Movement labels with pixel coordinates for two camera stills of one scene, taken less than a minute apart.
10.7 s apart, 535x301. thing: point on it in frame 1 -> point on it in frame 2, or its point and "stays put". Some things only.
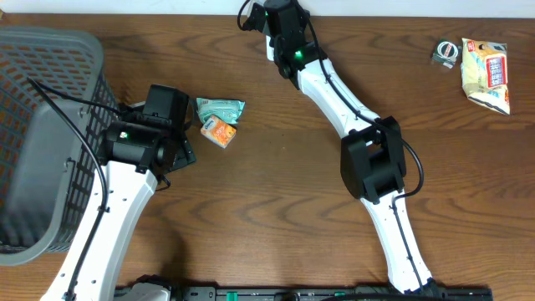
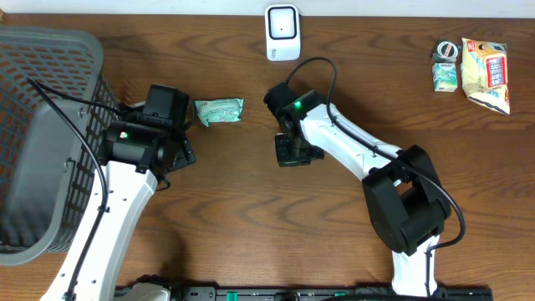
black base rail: x=331 y=293 stays put
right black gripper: x=300 y=16 -> x=283 y=158
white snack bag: x=485 y=72 stays put
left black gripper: x=185 y=149 stays put
